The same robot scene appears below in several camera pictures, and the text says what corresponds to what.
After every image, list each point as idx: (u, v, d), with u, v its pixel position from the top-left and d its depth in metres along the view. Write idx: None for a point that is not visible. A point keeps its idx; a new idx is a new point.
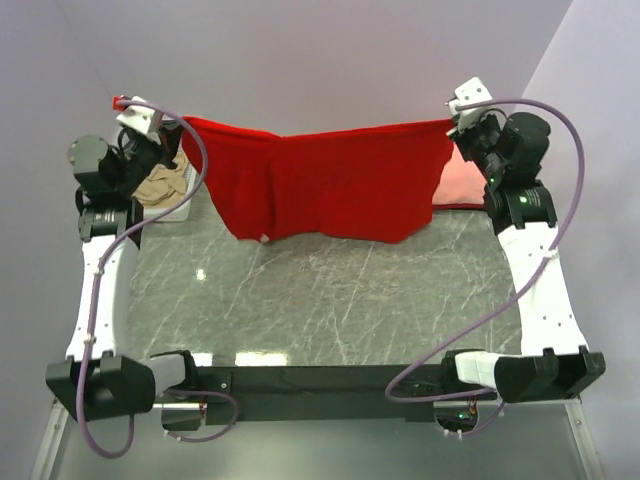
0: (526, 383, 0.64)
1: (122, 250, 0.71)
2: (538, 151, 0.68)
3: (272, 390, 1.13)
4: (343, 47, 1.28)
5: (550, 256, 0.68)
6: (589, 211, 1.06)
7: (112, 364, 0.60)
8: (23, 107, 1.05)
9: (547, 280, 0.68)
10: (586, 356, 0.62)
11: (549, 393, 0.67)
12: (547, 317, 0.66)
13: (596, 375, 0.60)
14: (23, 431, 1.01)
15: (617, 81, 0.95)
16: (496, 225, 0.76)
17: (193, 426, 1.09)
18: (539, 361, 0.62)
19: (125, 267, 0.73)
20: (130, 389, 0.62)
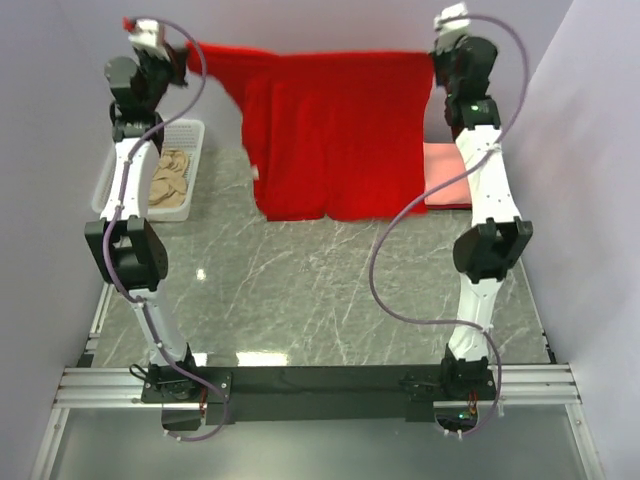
0: (471, 247, 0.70)
1: (148, 148, 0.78)
2: (487, 67, 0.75)
3: (272, 391, 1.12)
4: (344, 48, 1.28)
5: (495, 148, 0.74)
6: (589, 212, 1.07)
7: (137, 225, 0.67)
8: (27, 107, 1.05)
9: (491, 168, 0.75)
10: (518, 222, 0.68)
11: (491, 262, 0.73)
12: (490, 195, 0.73)
13: (525, 235, 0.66)
14: (24, 433, 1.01)
15: (615, 83, 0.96)
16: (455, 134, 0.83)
17: (193, 426, 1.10)
18: (481, 226, 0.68)
19: (148, 169, 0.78)
20: (151, 249, 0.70)
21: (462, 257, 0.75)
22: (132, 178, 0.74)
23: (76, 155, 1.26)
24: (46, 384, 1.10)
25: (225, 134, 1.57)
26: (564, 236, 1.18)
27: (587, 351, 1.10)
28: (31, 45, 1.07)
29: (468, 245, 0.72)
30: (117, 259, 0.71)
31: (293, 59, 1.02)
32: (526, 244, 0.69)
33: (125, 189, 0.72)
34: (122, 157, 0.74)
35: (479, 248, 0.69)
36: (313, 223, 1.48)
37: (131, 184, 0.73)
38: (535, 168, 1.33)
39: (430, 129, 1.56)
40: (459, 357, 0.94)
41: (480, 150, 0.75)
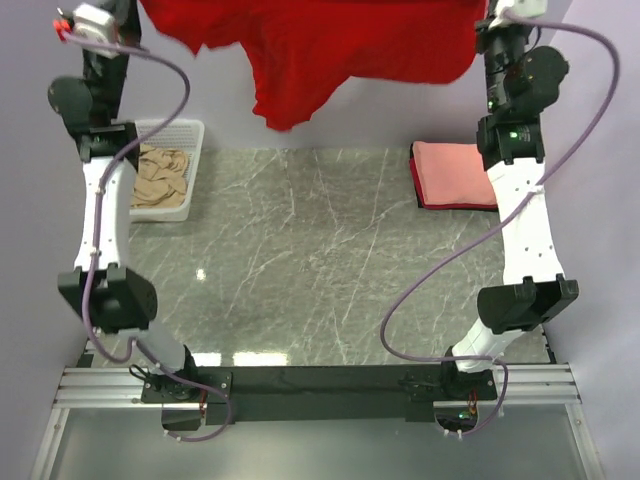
0: (506, 307, 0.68)
1: (122, 172, 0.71)
2: (543, 102, 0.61)
3: (272, 391, 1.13)
4: None
5: (537, 191, 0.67)
6: (589, 212, 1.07)
7: (117, 275, 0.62)
8: (28, 106, 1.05)
9: (531, 214, 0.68)
10: (561, 282, 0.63)
11: (525, 318, 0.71)
12: (528, 248, 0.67)
13: (569, 301, 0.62)
14: (24, 433, 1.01)
15: (614, 83, 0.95)
16: (485, 159, 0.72)
17: (193, 426, 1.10)
18: (521, 287, 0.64)
19: (127, 188, 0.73)
20: (135, 299, 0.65)
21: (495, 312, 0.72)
22: (108, 212, 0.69)
23: (76, 155, 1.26)
24: (46, 384, 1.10)
25: (224, 134, 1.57)
26: (563, 237, 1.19)
27: (587, 352, 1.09)
28: (31, 46, 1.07)
29: (500, 302, 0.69)
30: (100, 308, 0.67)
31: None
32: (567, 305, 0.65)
33: (101, 229, 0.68)
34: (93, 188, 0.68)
35: (514, 308, 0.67)
36: (313, 222, 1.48)
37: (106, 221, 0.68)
38: None
39: (430, 130, 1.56)
40: (461, 369, 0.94)
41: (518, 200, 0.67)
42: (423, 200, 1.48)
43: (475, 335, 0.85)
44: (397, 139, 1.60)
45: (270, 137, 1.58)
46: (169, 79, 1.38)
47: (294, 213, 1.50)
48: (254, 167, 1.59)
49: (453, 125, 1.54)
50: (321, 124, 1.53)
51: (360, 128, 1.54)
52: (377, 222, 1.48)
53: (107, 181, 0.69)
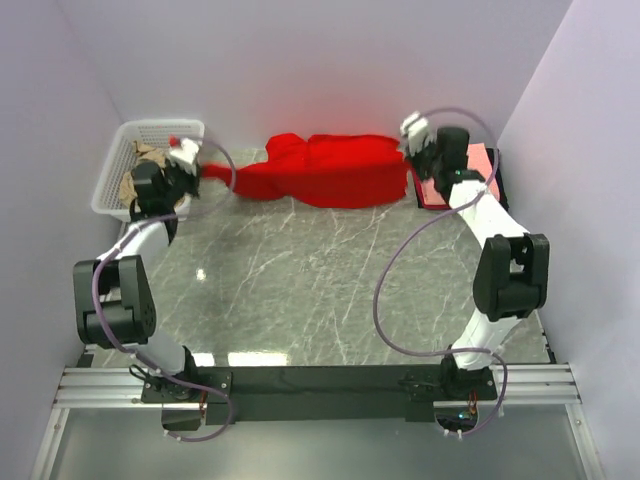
0: (490, 267, 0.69)
1: (157, 226, 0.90)
2: (464, 143, 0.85)
3: (272, 390, 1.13)
4: (344, 48, 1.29)
5: (483, 190, 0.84)
6: (587, 211, 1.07)
7: (129, 259, 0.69)
8: (28, 105, 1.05)
9: (486, 203, 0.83)
10: (529, 235, 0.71)
11: (519, 291, 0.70)
12: (491, 221, 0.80)
13: (542, 246, 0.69)
14: (23, 433, 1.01)
15: (615, 83, 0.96)
16: (446, 198, 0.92)
17: (193, 426, 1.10)
18: (495, 239, 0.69)
19: (151, 242, 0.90)
20: (139, 292, 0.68)
21: (485, 288, 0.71)
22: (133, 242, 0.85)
23: (76, 154, 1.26)
24: (46, 385, 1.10)
25: (225, 135, 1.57)
26: (562, 237, 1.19)
27: (588, 352, 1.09)
28: (31, 46, 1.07)
29: (485, 269, 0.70)
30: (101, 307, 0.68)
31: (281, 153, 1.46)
32: (549, 259, 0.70)
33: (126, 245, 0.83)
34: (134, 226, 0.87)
35: (499, 264, 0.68)
36: (313, 223, 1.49)
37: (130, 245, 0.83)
38: (535, 166, 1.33)
39: None
40: (460, 366, 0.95)
41: (472, 193, 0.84)
42: (423, 200, 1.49)
43: (473, 329, 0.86)
44: None
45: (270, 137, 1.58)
46: (169, 79, 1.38)
47: (294, 213, 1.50)
48: None
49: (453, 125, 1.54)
50: (322, 124, 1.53)
51: (360, 128, 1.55)
52: (377, 222, 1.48)
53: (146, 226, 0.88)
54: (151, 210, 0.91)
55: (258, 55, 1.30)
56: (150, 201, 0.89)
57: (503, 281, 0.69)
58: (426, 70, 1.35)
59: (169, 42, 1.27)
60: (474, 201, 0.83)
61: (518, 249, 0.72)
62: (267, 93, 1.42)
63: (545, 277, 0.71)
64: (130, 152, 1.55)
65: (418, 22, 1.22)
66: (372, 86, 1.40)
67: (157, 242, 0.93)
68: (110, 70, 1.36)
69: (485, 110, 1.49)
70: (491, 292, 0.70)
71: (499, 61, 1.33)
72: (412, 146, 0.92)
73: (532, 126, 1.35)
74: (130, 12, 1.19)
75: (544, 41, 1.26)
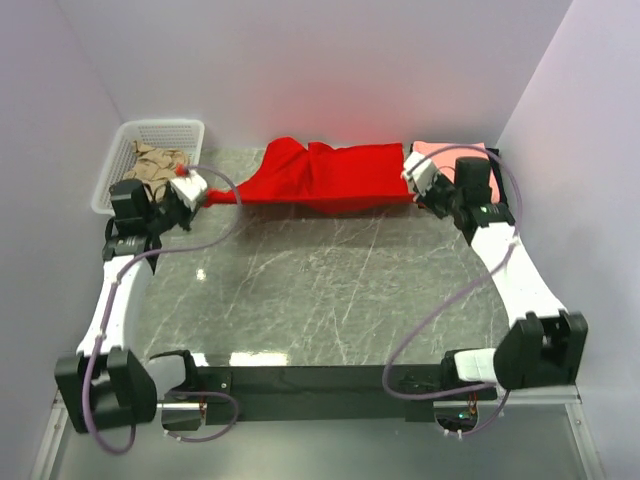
0: (519, 352, 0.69)
1: (138, 267, 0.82)
2: (485, 175, 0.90)
3: (273, 390, 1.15)
4: (344, 48, 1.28)
5: (514, 242, 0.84)
6: (586, 211, 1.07)
7: (119, 355, 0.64)
8: (28, 104, 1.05)
9: (516, 264, 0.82)
10: (567, 317, 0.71)
11: (547, 372, 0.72)
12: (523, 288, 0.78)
13: (580, 332, 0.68)
14: (23, 432, 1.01)
15: (615, 83, 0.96)
16: (468, 237, 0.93)
17: (193, 426, 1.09)
18: (528, 324, 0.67)
19: (137, 288, 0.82)
20: (133, 388, 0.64)
21: (510, 365, 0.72)
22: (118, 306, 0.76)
23: (76, 154, 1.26)
24: (46, 385, 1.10)
25: (224, 134, 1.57)
26: (563, 238, 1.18)
27: (588, 352, 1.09)
28: (30, 45, 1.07)
29: (512, 352, 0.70)
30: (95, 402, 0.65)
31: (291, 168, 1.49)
32: (583, 343, 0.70)
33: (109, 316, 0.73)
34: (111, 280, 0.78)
35: (528, 351, 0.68)
36: (313, 223, 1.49)
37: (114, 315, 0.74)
38: (535, 166, 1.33)
39: (430, 129, 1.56)
40: (462, 378, 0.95)
41: (503, 249, 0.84)
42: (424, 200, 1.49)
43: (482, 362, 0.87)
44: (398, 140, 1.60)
45: (270, 137, 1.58)
46: (169, 79, 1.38)
47: (294, 213, 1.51)
48: (254, 167, 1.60)
49: (453, 124, 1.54)
50: (322, 124, 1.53)
51: (361, 128, 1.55)
52: (377, 222, 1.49)
53: (124, 273, 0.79)
54: (128, 232, 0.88)
55: (257, 55, 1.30)
56: (131, 222, 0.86)
57: (531, 369, 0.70)
58: (425, 70, 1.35)
59: (168, 42, 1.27)
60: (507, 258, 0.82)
61: (552, 325, 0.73)
62: (267, 93, 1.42)
63: (578, 360, 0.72)
64: (130, 152, 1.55)
65: (418, 21, 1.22)
66: (372, 86, 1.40)
67: (143, 280, 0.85)
68: (110, 70, 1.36)
69: (485, 110, 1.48)
70: (517, 376, 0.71)
71: (500, 61, 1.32)
72: (421, 186, 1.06)
73: (532, 126, 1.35)
74: (130, 12, 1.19)
75: (544, 41, 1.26)
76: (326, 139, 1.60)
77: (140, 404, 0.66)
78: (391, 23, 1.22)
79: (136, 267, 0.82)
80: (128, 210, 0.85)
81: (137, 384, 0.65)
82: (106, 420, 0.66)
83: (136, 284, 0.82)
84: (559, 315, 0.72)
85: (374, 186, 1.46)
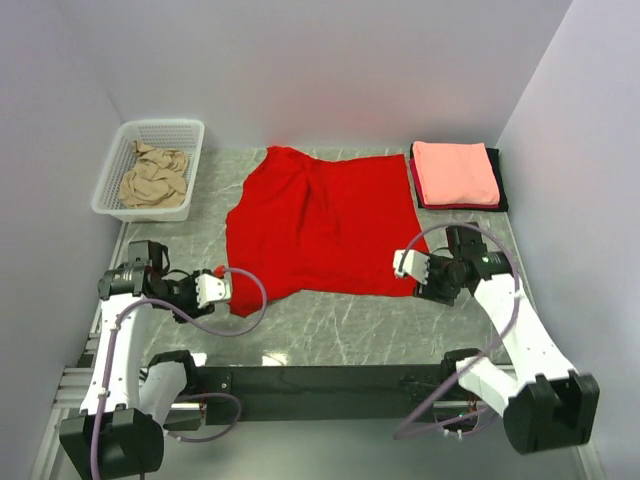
0: (531, 416, 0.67)
1: (137, 311, 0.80)
2: (473, 233, 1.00)
3: (273, 390, 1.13)
4: (344, 48, 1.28)
5: (519, 295, 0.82)
6: (586, 212, 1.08)
7: (124, 414, 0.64)
8: (27, 104, 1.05)
9: (523, 321, 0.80)
10: (578, 378, 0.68)
11: (561, 434, 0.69)
12: (531, 348, 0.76)
13: (591, 394, 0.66)
14: (24, 432, 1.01)
15: (616, 84, 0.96)
16: (472, 288, 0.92)
17: (193, 427, 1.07)
18: (537, 389, 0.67)
19: (137, 333, 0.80)
20: (139, 443, 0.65)
21: (522, 429, 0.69)
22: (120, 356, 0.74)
23: (76, 155, 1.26)
24: (46, 385, 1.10)
25: (224, 134, 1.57)
26: (562, 239, 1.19)
27: (587, 353, 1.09)
28: (30, 45, 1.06)
29: (524, 416, 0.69)
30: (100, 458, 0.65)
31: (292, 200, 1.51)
32: (596, 404, 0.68)
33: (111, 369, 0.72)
34: (109, 328, 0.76)
35: (540, 414, 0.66)
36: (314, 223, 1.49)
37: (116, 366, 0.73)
38: (534, 167, 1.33)
39: (430, 129, 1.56)
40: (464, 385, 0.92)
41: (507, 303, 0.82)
42: (423, 200, 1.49)
43: (488, 390, 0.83)
44: (397, 140, 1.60)
45: (270, 137, 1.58)
46: (170, 79, 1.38)
47: None
48: (254, 167, 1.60)
49: (453, 124, 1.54)
50: (322, 124, 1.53)
51: (360, 128, 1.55)
52: (378, 222, 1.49)
53: (123, 319, 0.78)
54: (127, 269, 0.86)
55: (257, 56, 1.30)
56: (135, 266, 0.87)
57: (543, 431, 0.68)
58: (426, 69, 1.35)
59: (169, 42, 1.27)
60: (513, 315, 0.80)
61: (561, 385, 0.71)
62: (267, 93, 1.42)
63: (590, 422, 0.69)
64: (130, 152, 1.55)
65: (418, 23, 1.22)
66: (372, 87, 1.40)
67: (143, 325, 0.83)
68: (110, 70, 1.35)
69: (485, 111, 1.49)
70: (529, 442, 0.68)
71: (500, 61, 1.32)
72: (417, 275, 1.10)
73: (531, 127, 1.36)
74: (131, 13, 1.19)
75: (545, 41, 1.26)
76: (326, 140, 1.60)
77: (144, 453, 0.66)
78: (391, 25, 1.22)
79: (134, 310, 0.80)
80: (142, 253, 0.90)
81: (139, 440, 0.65)
82: (110, 474, 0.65)
83: (136, 331, 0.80)
84: (569, 375, 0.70)
85: (373, 209, 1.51)
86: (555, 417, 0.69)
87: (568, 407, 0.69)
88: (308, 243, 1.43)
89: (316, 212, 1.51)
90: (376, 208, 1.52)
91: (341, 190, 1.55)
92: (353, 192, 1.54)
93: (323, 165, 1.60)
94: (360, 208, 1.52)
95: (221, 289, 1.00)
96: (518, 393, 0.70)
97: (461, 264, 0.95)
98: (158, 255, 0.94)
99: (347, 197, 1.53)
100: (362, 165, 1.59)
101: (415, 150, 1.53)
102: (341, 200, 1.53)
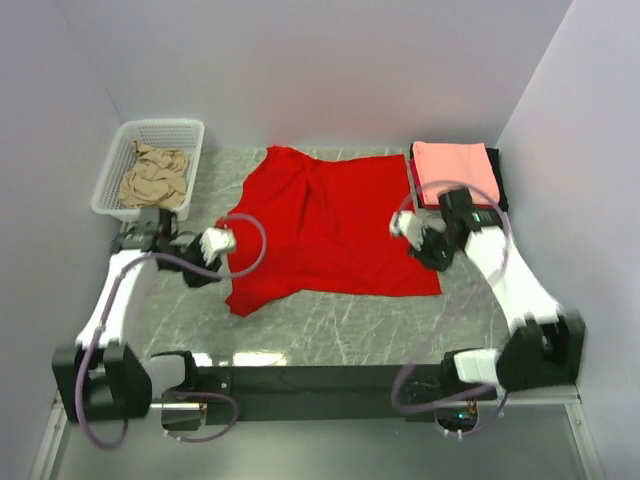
0: (521, 354, 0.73)
1: (144, 265, 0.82)
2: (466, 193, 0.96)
3: (274, 390, 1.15)
4: (344, 48, 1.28)
5: (508, 246, 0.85)
6: (586, 212, 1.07)
7: (113, 352, 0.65)
8: (27, 104, 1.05)
9: (513, 268, 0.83)
10: (567, 320, 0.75)
11: (548, 374, 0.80)
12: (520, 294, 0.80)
13: (579, 332, 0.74)
14: (24, 432, 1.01)
15: (617, 84, 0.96)
16: (462, 244, 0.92)
17: (193, 426, 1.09)
18: (527, 328, 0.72)
19: (140, 283, 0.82)
20: (124, 385, 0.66)
21: (518, 375, 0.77)
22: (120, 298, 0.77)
23: (76, 154, 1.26)
24: (45, 385, 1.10)
25: (224, 135, 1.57)
26: (562, 239, 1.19)
27: (588, 352, 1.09)
28: (29, 45, 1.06)
29: (515, 355, 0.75)
30: (88, 395, 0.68)
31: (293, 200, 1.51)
32: (580, 345, 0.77)
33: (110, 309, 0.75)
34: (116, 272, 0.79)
35: (530, 352, 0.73)
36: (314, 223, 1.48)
37: (115, 305, 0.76)
38: (534, 167, 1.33)
39: (430, 130, 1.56)
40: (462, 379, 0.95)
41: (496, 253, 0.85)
42: (423, 200, 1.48)
43: (486, 370, 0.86)
44: (398, 140, 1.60)
45: (269, 137, 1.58)
46: (169, 79, 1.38)
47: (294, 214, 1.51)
48: (254, 167, 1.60)
49: (453, 125, 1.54)
50: (322, 124, 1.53)
51: (360, 128, 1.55)
52: (377, 222, 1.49)
53: (130, 268, 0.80)
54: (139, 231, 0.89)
55: (257, 56, 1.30)
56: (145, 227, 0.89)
57: (534, 371, 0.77)
58: (426, 69, 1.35)
59: (168, 41, 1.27)
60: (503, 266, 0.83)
61: (552, 329, 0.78)
62: (267, 92, 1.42)
63: (575, 357, 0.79)
64: (130, 152, 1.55)
65: (418, 23, 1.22)
66: (372, 86, 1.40)
67: (147, 277, 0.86)
68: (109, 70, 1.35)
69: (485, 111, 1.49)
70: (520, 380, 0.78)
71: (500, 61, 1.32)
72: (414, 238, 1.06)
73: (531, 126, 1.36)
74: (131, 12, 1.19)
75: (545, 41, 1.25)
76: (326, 140, 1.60)
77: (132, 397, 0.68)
78: (391, 24, 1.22)
79: (141, 263, 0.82)
80: (153, 217, 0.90)
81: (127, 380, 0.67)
82: (96, 411, 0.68)
83: (141, 279, 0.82)
84: (559, 318, 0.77)
85: (374, 210, 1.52)
86: (546, 358, 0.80)
87: (556, 347, 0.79)
88: (309, 244, 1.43)
89: (316, 211, 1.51)
90: (376, 208, 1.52)
91: (340, 189, 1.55)
92: (353, 192, 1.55)
93: (323, 164, 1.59)
94: (360, 208, 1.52)
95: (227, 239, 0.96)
96: (512, 330, 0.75)
97: (453, 223, 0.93)
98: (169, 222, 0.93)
99: (347, 197, 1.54)
100: (362, 165, 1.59)
101: (415, 150, 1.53)
102: (341, 200, 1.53)
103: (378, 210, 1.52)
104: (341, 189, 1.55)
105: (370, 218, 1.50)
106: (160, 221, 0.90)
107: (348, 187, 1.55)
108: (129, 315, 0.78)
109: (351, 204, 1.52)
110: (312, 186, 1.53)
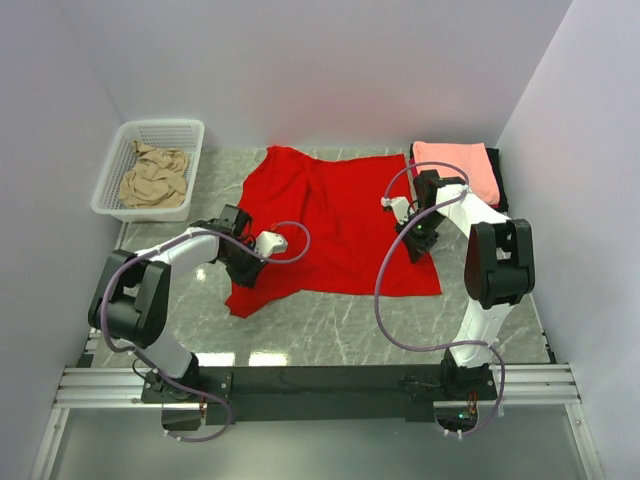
0: (478, 251, 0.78)
1: (209, 238, 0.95)
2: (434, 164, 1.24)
3: (272, 391, 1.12)
4: (344, 47, 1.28)
5: (466, 189, 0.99)
6: (585, 211, 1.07)
7: (156, 266, 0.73)
8: (26, 104, 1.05)
9: (471, 200, 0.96)
10: (514, 219, 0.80)
11: (508, 276, 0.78)
12: (476, 212, 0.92)
13: (523, 226, 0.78)
14: (24, 432, 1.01)
15: (617, 84, 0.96)
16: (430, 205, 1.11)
17: (193, 426, 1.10)
18: (480, 224, 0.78)
19: (199, 252, 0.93)
20: (150, 300, 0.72)
21: (477, 275, 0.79)
22: (181, 245, 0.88)
23: (76, 155, 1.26)
24: (45, 385, 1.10)
25: (224, 135, 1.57)
26: (560, 239, 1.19)
27: (588, 351, 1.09)
28: (28, 45, 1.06)
29: (473, 256, 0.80)
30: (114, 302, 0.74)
31: (292, 201, 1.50)
32: (532, 241, 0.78)
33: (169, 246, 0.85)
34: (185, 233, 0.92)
35: (486, 248, 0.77)
36: (315, 223, 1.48)
37: (175, 247, 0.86)
38: (534, 167, 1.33)
39: (430, 130, 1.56)
40: (460, 364, 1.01)
41: (456, 192, 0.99)
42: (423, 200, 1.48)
43: (469, 323, 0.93)
44: (398, 140, 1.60)
45: (270, 137, 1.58)
46: (170, 80, 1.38)
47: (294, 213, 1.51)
48: (254, 167, 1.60)
49: (453, 125, 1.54)
50: (322, 124, 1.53)
51: (360, 128, 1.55)
52: (377, 222, 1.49)
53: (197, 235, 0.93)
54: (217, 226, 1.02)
55: (257, 55, 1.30)
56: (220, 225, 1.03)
57: (491, 254, 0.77)
58: (426, 69, 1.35)
59: (168, 42, 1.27)
60: (461, 198, 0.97)
61: (504, 235, 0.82)
62: (267, 93, 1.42)
63: (531, 257, 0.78)
64: (130, 152, 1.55)
65: (417, 23, 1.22)
66: (372, 86, 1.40)
67: (205, 252, 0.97)
68: (109, 71, 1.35)
69: (484, 111, 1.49)
70: (481, 273, 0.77)
71: (500, 62, 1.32)
72: (399, 214, 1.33)
73: (531, 127, 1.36)
74: (130, 13, 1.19)
75: (545, 41, 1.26)
76: (326, 139, 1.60)
77: (151, 317, 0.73)
78: (391, 24, 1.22)
79: (207, 236, 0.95)
80: (231, 216, 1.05)
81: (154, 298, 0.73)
82: (114, 320, 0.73)
83: (202, 248, 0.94)
84: (506, 223, 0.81)
85: (373, 210, 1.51)
86: (502, 261, 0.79)
87: (512, 256, 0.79)
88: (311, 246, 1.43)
89: (316, 211, 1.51)
90: (375, 208, 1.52)
91: (340, 190, 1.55)
92: (353, 192, 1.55)
93: (323, 164, 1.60)
94: (359, 208, 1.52)
95: (281, 240, 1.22)
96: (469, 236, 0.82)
97: (424, 186, 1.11)
98: (243, 224, 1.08)
99: (348, 197, 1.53)
100: (361, 165, 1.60)
101: (415, 150, 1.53)
102: (341, 200, 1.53)
103: (376, 209, 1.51)
104: (342, 190, 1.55)
105: (370, 218, 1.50)
106: (236, 221, 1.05)
107: (349, 187, 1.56)
108: (179, 263, 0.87)
109: (348, 204, 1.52)
110: (312, 186, 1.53)
